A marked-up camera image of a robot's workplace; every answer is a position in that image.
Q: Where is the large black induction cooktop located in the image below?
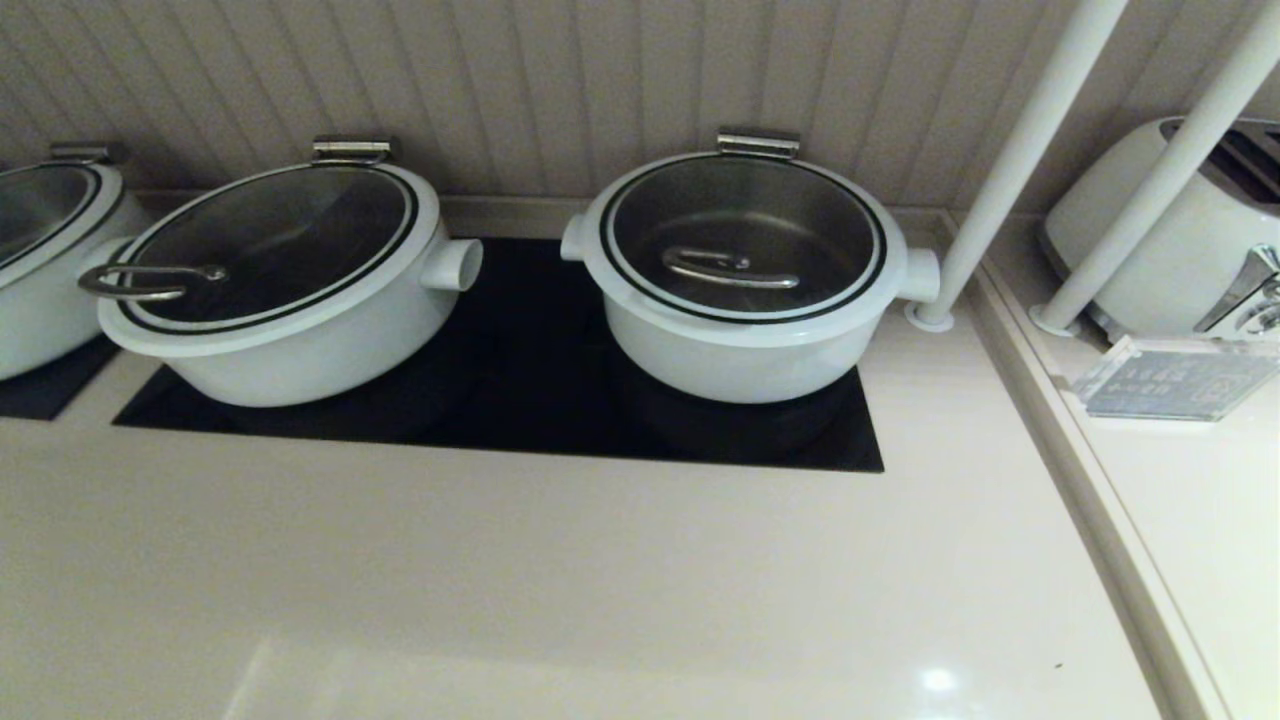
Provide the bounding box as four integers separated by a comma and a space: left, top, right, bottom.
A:
112, 237, 886, 474

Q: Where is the small black induction cooktop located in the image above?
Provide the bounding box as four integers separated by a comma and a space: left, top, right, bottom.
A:
0, 335, 121, 421

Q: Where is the small deep white pot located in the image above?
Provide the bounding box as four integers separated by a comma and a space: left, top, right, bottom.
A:
560, 215, 942, 406

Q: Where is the glass lid loop steel handle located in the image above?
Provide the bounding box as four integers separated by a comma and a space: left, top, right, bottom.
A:
78, 160, 442, 359

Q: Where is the wide white cooking pot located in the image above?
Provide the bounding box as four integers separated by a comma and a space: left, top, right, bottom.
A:
98, 190, 484, 409
0, 200, 151, 381

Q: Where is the glass lid white rim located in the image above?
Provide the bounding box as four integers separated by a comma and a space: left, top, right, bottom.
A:
0, 160, 126, 291

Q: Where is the white slanted pole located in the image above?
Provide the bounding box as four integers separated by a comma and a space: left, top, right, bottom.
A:
1030, 0, 1280, 337
905, 0, 1131, 333

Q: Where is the clear acrylic sign holder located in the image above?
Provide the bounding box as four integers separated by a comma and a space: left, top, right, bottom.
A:
1073, 336, 1280, 422

